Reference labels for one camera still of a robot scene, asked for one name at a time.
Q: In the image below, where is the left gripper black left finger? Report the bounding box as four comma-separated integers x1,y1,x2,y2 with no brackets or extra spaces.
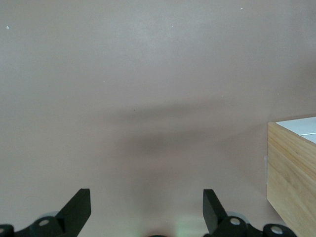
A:
0,188,92,237

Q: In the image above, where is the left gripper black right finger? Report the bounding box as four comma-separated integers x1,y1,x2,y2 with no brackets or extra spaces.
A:
202,189,297,237

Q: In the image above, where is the white-fronted wooden drawer with notch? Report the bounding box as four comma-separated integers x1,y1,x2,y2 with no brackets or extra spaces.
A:
301,134,316,144

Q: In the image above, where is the wooden drawer cabinet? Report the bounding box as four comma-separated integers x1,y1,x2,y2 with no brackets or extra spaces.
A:
267,117,316,237

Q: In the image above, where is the white-fronted drawer without notch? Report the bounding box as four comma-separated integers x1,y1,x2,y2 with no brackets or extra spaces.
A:
275,117,316,136

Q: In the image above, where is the brown table cloth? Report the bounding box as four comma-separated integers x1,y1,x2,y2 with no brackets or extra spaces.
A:
0,0,316,237

